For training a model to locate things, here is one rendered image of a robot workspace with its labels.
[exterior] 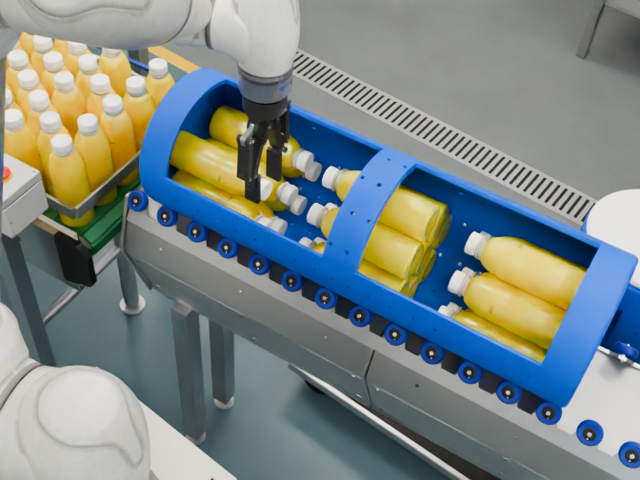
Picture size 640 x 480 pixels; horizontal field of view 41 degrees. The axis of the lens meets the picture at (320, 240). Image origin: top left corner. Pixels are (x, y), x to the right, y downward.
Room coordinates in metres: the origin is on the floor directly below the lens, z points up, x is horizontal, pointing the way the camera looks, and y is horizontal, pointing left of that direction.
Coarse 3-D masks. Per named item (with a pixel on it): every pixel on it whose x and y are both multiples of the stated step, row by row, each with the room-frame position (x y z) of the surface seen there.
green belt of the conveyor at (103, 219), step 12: (48, 192) 1.27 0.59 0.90; (120, 192) 1.29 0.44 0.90; (108, 204) 1.25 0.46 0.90; (120, 204) 1.26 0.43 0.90; (48, 216) 1.20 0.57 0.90; (96, 216) 1.21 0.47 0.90; (108, 216) 1.22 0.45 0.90; (120, 216) 1.23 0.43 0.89; (72, 228) 1.18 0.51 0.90; (84, 228) 1.18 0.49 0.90; (96, 228) 1.18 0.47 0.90; (108, 228) 1.19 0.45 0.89; (120, 228) 1.22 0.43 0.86; (96, 240) 1.16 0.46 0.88; (108, 240) 1.18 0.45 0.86; (96, 252) 1.15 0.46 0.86
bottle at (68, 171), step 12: (60, 156) 1.19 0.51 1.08; (72, 156) 1.20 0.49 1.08; (60, 168) 1.18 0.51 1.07; (72, 168) 1.19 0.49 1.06; (84, 168) 1.21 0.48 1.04; (60, 180) 1.17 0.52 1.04; (72, 180) 1.18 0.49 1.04; (84, 180) 1.20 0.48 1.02; (60, 192) 1.18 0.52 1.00; (72, 192) 1.18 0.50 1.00; (84, 192) 1.19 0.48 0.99; (72, 204) 1.18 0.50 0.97; (60, 216) 1.19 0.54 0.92; (84, 216) 1.18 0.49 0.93
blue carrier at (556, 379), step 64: (192, 128) 1.29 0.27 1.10; (320, 128) 1.28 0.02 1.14; (192, 192) 1.10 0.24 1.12; (320, 192) 1.25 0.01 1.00; (384, 192) 1.03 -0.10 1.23; (448, 192) 1.16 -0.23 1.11; (320, 256) 0.97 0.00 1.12; (448, 256) 1.11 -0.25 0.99; (576, 256) 1.05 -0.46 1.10; (448, 320) 0.86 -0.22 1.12; (576, 320) 0.82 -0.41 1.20; (576, 384) 0.76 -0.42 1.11
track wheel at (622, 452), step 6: (624, 444) 0.75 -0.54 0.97; (630, 444) 0.74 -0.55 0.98; (636, 444) 0.74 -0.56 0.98; (618, 450) 0.74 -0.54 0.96; (624, 450) 0.74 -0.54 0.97; (630, 450) 0.74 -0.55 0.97; (636, 450) 0.74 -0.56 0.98; (618, 456) 0.73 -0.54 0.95; (624, 456) 0.73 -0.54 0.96; (630, 456) 0.73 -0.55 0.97; (636, 456) 0.73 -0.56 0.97; (624, 462) 0.72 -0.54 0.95; (630, 462) 0.72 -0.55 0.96; (636, 462) 0.72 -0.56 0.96; (630, 468) 0.72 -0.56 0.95; (636, 468) 0.72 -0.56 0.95
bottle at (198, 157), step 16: (176, 144) 1.20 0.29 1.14; (192, 144) 1.20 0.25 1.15; (208, 144) 1.20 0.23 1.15; (176, 160) 1.18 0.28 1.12; (192, 160) 1.17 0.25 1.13; (208, 160) 1.16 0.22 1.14; (224, 160) 1.16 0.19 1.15; (208, 176) 1.14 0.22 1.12; (224, 176) 1.13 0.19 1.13; (240, 192) 1.12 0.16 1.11
